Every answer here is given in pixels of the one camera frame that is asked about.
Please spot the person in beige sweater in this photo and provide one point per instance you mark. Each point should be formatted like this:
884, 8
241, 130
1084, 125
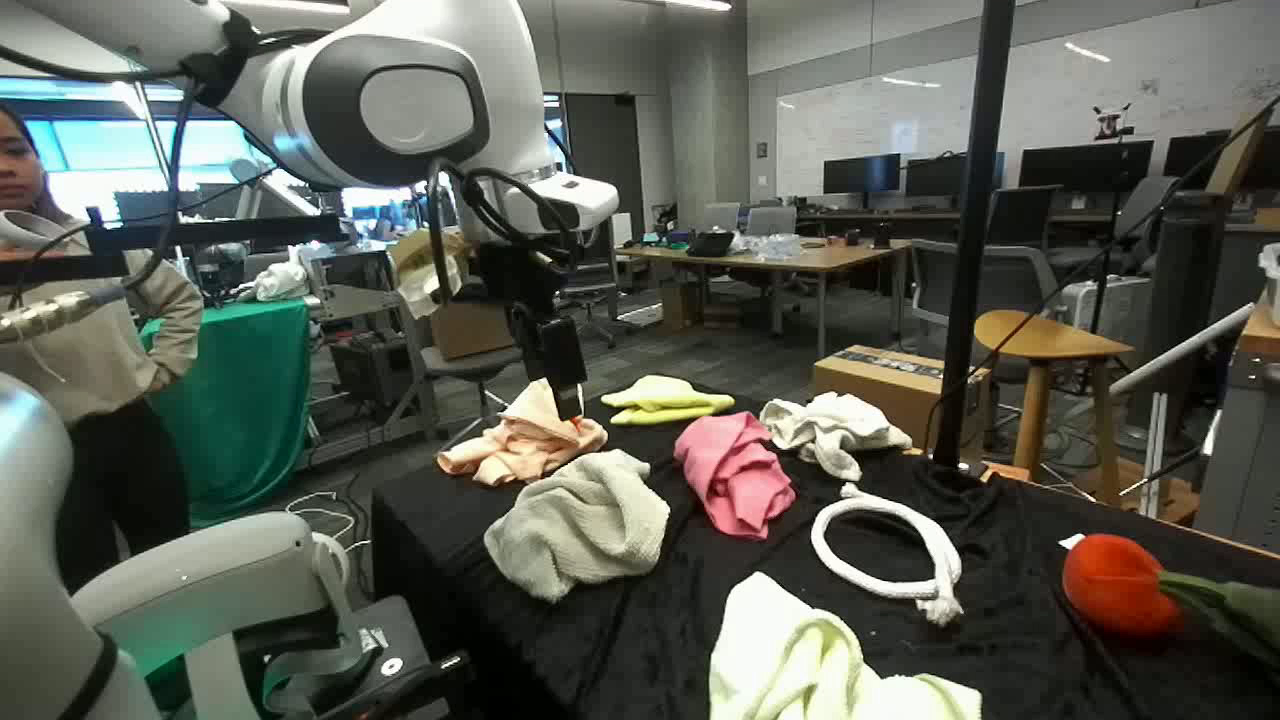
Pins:
94, 346

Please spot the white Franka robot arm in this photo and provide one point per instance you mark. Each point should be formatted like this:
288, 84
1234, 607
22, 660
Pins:
401, 105

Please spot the long cardboard box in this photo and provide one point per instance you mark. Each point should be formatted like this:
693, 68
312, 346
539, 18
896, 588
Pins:
882, 383

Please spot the yellow cloth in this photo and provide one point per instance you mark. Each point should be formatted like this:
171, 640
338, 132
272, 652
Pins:
662, 397

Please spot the grey workbench with wooden top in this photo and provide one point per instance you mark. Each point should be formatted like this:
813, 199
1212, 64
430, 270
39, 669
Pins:
1240, 440

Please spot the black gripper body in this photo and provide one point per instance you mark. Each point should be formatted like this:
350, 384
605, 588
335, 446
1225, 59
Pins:
551, 346

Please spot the black velvet tablecloth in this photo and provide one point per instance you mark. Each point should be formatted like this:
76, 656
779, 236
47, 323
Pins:
640, 640

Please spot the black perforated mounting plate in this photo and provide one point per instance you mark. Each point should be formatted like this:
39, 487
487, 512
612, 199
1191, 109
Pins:
384, 680

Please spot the grey office chair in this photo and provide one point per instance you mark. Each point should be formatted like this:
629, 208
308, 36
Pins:
464, 371
1001, 272

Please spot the dark grey cabinet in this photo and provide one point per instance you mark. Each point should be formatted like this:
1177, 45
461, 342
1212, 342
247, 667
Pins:
1193, 266

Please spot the pale green white cloth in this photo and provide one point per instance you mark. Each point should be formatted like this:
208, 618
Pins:
784, 660

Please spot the white cloth with grey patch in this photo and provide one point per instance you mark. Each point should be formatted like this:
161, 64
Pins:
835, 425

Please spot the black vertical pole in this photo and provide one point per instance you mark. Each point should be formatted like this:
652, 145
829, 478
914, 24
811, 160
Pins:
973, 200

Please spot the black computer monitor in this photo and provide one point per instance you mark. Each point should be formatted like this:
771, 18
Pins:
862, 173
1084, 166
1196, 154
942, 173

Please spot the peach cloth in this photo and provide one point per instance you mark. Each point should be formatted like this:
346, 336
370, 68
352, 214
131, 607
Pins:
532, 440

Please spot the orange plush with green stem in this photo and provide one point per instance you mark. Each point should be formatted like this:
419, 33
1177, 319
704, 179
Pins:
1115, 586

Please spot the small brown cardboard box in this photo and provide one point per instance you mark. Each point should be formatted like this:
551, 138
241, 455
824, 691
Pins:
472, 330

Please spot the large white waffle towel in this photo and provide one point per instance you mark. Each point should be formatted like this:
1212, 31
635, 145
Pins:
582, 525

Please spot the silver metal pole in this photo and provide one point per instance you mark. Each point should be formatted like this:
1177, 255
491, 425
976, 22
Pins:
1184, 351

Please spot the wooden office table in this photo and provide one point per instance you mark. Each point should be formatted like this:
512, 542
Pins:
801, 259

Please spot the green table cover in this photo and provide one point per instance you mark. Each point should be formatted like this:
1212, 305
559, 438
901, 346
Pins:
247, 400

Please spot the pink cloth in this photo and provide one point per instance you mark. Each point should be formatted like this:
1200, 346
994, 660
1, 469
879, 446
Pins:
732, 474

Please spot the white plastic bag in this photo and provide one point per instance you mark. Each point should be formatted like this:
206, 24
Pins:
276, 282

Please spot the black horizontal bar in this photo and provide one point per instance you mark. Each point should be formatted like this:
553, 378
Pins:
201, 233

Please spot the wooden stool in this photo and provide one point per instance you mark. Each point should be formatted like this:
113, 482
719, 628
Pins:
1047, 336

